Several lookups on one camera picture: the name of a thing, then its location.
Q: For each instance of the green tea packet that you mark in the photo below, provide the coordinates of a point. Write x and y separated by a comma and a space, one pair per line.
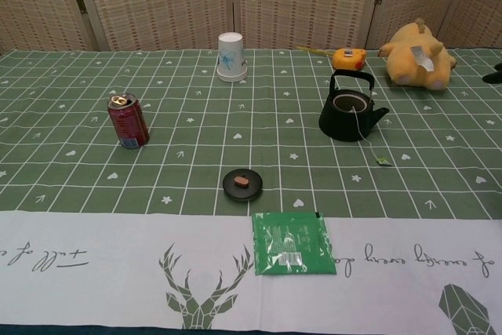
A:
292, 245

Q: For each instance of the black teapot lid brown knob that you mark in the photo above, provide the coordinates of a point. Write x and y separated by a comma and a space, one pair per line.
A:
243, 186

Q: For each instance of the woven folding screen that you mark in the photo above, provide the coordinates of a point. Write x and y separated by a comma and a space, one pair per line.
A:
164, 1

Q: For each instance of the yellow plush toy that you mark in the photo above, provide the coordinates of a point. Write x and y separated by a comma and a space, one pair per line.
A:
408, 60

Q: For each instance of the black cast iron teapot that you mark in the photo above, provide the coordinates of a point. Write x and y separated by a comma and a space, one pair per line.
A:
341, 125

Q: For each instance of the red soda can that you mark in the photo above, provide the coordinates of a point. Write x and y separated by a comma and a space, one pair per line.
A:
129, 125

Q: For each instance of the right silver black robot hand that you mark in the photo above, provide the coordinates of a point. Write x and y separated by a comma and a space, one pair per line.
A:
495, 76

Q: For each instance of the yellow tape measure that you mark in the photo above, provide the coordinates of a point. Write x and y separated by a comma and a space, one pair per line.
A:
347, 59

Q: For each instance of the white paper cup blue print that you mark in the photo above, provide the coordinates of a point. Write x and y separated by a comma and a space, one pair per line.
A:
231, 56

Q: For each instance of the green grid tablecloth deer print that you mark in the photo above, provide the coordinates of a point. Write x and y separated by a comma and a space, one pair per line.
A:
117, 233

